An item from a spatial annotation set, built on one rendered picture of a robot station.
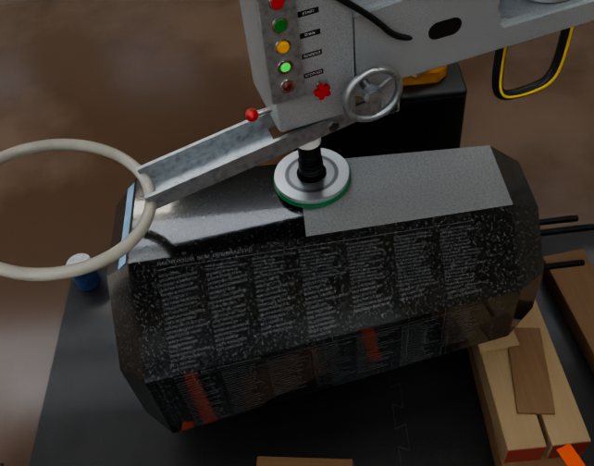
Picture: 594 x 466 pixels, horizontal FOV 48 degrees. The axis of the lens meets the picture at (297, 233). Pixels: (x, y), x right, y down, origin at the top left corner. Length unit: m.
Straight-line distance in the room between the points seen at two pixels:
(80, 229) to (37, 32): 1.74
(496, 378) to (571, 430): 0.26
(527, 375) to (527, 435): 0.19
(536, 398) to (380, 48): 1.19
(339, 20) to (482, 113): 1.98
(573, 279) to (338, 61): 1.44
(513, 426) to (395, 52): 1.17
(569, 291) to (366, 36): 1.41
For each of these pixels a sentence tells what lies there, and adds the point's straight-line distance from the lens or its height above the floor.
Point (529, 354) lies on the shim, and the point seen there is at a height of 0.22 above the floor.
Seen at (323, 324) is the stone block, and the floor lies 0.63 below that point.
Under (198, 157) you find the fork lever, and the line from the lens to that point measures 1.77.
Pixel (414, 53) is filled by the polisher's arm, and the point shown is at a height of 1.22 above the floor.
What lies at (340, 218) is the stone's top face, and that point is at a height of 0.80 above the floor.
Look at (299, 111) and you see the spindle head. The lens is 1.56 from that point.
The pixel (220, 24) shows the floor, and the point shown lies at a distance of 4.12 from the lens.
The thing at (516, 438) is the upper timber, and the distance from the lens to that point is 2.15.
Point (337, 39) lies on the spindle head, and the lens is 1.49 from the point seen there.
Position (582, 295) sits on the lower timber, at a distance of 2.60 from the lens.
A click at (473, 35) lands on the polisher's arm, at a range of 1.69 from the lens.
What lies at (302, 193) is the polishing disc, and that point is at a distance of 1.81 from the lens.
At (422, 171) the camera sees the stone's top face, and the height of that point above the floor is 0.80.
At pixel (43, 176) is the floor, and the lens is 3.44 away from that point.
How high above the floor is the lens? 2.15
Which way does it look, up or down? 50 degrees down
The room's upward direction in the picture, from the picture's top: 8 degrees counter-clockwise
